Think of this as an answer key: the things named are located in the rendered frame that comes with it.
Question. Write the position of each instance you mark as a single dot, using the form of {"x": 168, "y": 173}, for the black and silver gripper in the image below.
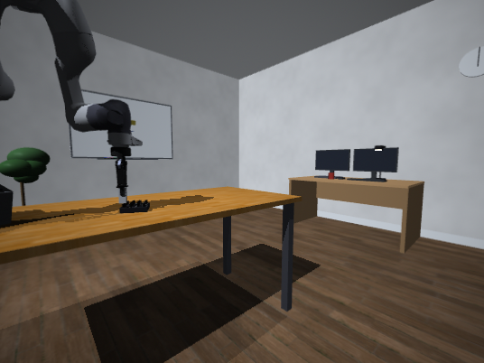
{"x": 121, "y": 153}

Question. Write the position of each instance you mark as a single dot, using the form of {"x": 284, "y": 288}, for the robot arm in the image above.
{"x": 75, "y": 50}

